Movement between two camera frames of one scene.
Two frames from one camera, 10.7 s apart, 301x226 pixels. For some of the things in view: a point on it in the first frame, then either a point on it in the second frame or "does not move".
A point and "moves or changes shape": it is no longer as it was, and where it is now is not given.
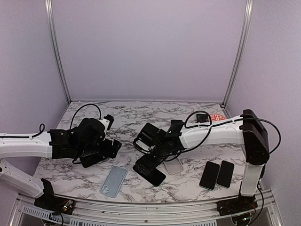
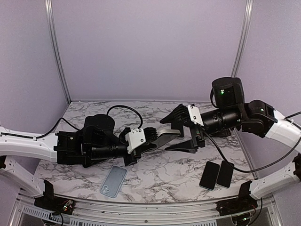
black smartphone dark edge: x=149 y=172 moves or changes shape
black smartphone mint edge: x=209 y=175 does not move
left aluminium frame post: x=53 y=30 does not move
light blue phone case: x=114 y=177 does not move
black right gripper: x=145 y=158 -> x=180 y=109
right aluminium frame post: x=237 y=69 does not move
